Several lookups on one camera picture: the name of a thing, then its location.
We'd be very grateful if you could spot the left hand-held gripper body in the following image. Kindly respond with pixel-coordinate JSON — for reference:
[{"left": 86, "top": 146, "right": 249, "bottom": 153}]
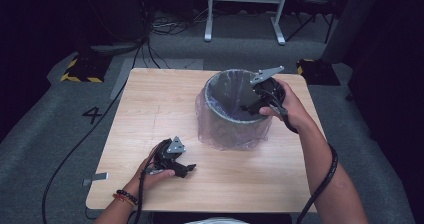
[{"left": 151, "top": 135, "right": 188, "bottom": 178}]

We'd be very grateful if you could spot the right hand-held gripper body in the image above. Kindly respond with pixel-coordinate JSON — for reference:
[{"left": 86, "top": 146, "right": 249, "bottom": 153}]
[{"left": 248, "top": 65, "right": 288, "bottom": 117}]

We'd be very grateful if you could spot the green plastic bin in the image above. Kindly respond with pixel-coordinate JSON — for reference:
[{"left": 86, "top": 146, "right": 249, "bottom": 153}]
[{"left": 201, "top": 68, "right": 288, "bottom": 150}]

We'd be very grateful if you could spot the purple plastic bag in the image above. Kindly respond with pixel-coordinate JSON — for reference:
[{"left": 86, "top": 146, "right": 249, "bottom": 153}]
[{"left": 194, "top": 68, "right": 276, "bottom": 152}]

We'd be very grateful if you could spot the person's right hand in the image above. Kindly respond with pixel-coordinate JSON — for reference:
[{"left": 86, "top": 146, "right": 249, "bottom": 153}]
[{"left": 258, "top": 78, "right": 317, "bottom": 134}]

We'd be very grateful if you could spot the person's left hand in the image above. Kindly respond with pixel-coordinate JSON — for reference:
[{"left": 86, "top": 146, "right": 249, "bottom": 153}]
[{"left": 122, "top": 143, "right": 177, "bottom": 202}]

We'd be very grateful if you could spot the person's white clothing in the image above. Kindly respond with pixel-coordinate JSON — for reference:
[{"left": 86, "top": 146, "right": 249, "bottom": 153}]
[{"left": 183, "top": 217, "right": 250, "bottom": 224}]

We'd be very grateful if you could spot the grey tape strip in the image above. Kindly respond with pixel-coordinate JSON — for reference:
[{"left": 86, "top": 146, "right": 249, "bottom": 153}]
[{"left": 82, "top": 171, "right": 110, "bottom": 188}]

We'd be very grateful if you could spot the black tripod stand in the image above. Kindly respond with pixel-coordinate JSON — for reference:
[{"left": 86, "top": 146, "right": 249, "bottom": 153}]
[{"left": 285, "top": 0, "right": 338, "bottom": 44}]

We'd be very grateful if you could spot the grey pillar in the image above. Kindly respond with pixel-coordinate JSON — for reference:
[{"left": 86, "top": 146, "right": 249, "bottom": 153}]
[{"left": 320, "top": 0, "right": 385, "bottom": 65}]

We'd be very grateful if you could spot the left hand-held gripper cable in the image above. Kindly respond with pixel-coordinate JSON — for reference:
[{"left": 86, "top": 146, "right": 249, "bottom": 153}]
[{"left": 127, "top": 143, "right": 168, "bottom": 224}]

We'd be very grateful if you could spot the hand-held gripper cable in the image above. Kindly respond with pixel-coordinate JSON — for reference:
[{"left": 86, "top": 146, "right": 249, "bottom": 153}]
[
  {"left": 258, "top": 88, "right": 339, "bottom": 224},
  {"left": 127, "top": 143, "right": 168, "bottom": 224}
]

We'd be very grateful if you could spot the black yellow striped base plate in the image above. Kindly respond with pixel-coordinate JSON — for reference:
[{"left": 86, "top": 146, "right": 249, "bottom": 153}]
[
  {"left": 296, "top": 58, "right": 342, "bottom": 87},
  {"left": 59, "top": 55, "right": 113, "bottom": 84}
]

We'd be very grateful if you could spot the beaded bracelet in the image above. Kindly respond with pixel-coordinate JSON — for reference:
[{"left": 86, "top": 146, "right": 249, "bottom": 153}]
[{"left": 112, "top": 189, "right": 139, "bottom": 208}]

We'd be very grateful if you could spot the black floor cable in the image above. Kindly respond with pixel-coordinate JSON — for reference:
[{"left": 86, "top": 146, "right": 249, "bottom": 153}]
[{"left": 41, "top": 38, "right": 150, "bottom": 224}]

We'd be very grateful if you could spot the right hand-held gripper cable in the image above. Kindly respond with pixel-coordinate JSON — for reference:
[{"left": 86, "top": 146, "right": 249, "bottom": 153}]
[{"left": 258, "top": 88, "right": 339, "bottom": 224}]

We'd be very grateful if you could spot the bundle of floor cables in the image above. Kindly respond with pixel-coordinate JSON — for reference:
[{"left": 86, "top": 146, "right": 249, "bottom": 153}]
[{"left": 149, "top": 8, "right": 208, "bottom": 37}]

